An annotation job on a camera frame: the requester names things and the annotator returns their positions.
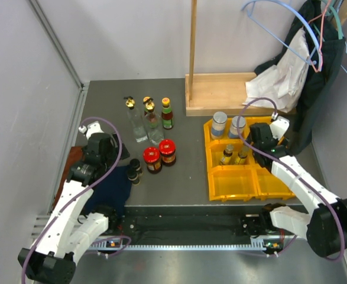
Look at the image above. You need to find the yellow bin front left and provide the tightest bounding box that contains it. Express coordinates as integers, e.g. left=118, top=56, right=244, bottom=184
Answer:
left=207, top=166, right=258, bottom=202

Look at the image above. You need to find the black cap spice jar back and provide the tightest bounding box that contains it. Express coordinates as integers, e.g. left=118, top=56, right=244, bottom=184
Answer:
left=129, top=158, right=143, bottom=176

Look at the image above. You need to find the yellow bin front right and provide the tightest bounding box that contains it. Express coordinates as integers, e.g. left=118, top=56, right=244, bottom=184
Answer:
left=256, top=169, right=296, bottom=201

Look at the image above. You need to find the green clothes hanger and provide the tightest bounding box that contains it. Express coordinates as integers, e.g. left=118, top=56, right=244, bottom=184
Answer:
left=321, top=0, right=344, bottom=40

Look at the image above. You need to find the yellow bin middle right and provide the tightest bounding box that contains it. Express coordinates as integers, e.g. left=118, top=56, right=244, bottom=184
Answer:
left=249, top=147, right=271, bottom=172

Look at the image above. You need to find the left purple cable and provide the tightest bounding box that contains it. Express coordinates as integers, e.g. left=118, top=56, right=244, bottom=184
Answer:
left=21, top=117, right=132, bottom=282

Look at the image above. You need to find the yellow bin back right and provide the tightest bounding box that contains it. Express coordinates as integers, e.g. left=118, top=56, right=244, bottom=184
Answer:
left=245, top=116, right=273, bottom=129

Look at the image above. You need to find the yellow bin back left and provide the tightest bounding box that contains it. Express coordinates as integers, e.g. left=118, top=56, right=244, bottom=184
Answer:
left=203, top=118, right=244, bottom=146

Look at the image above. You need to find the black cap spice jar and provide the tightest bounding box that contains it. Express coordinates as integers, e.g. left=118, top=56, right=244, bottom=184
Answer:
left=129, top=158, right=143, bottom=176
left=127, top=168, right=140, bottom=185

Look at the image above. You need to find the red lid jar left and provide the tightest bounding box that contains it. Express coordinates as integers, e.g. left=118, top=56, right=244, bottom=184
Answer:
left=142, top=147, right=162, bottom=174

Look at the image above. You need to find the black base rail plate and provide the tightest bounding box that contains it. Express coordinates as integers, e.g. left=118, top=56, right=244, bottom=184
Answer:
left=110, top=214, right=274, bottom=240

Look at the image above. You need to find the clear bottle red label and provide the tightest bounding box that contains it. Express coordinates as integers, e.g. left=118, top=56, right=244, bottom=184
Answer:
left=144, top=101, right=164, bottom=146

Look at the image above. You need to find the yellow label brown cap bottle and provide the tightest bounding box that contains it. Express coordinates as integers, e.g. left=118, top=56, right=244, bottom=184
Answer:
left=235, top=145, right=249, bottom=165

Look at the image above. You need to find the red lid jar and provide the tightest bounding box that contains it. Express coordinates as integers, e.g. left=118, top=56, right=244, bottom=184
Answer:
left=159, top=139, right=176, bottom=166
left=142, top=147, right=162, bottom=174

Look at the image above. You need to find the red sauce bottle yellow cap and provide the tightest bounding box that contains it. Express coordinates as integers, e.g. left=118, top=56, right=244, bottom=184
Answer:
left=161, top=97, right=174, bottom=130

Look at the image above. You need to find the wooden pole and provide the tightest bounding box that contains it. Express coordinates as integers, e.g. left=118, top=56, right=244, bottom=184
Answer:
left=188, top=0, right=197, bottom=101

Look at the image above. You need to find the dark green jacket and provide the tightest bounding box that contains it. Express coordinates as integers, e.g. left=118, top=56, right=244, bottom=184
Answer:
left=254, top=1, right=346, bottom=155

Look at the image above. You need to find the small brown cap bottle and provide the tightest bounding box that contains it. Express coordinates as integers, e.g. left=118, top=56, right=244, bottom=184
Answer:
left=219, top=144, right=234, bottom=165

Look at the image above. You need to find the black cap spice jar middle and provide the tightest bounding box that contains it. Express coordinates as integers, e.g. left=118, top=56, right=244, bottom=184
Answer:
left=127, top=168, right=140, bottom=185

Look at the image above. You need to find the yellow bin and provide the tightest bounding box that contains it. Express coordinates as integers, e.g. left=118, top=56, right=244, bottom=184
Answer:
left=207, top=166, right=258, bottom=202
left=249, top=147, right=271, bottom=172
left=245, top=116, right=273, bottom=129
left=205, top=144, right=243, bottom=171
left=256, top=169, right=296, bottom=201
left=203, top=118, right=244, bottom=146

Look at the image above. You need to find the clear bottle gold pourer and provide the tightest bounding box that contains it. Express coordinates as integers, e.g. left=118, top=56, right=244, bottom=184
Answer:
left=124, top=96, right=148, bottom=143

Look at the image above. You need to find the purple cable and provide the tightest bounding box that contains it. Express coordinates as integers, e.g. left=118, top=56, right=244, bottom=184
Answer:
left=238, top=97, right=346, bottom=263
left=21, top=117, right=132, bottom=282

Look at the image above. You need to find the white crumpled cloth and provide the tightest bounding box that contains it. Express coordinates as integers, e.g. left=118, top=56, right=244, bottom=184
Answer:
left=244, top=28, right=309, bottom=113

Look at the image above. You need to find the green bottle gold pourer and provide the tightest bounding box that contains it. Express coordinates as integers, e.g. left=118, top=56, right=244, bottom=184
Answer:
left=143, top=96, right=153, bottom=116

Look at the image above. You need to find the blue clothes hanger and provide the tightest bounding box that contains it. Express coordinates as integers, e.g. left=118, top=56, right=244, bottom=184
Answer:
left=241, top=1, right=323, bottom=67

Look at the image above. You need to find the silver lid spice jar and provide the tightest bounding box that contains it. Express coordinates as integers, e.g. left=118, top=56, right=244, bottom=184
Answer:
left=228, top=115, right=246, bottom=139
left=210, top=111, right=228, bottom=140

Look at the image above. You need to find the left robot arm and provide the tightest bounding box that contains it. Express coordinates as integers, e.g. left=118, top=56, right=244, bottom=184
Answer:
left=18, top=117, right=123, bottom=283

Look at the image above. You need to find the pink clothes hanger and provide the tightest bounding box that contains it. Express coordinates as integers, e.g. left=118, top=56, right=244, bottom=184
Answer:
left=309, top=0, right=334, bottom=73

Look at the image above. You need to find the yellow bin middle left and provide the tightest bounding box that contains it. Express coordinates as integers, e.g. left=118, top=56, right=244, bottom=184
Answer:
left=205, top=144, right=243, bottom=171

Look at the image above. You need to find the brown orange cloth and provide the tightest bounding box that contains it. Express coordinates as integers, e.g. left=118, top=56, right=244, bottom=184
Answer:
left=53, top=146, right=83, bottom=209

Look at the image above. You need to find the navy blue cloth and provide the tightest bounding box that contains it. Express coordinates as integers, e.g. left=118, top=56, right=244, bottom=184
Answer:
left=82, top=166, right=132, bottom=217

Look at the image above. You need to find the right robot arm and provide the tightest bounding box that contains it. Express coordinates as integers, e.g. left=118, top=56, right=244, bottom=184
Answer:
left=245, top=116, right=347, bottom=258

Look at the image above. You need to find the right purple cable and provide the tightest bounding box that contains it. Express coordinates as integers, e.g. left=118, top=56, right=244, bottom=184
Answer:
left=238, top=97, right=346, bottom=263

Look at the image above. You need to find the red lid jar right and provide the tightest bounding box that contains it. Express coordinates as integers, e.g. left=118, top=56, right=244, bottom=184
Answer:
left=159, top=139, right=176, bottom=166

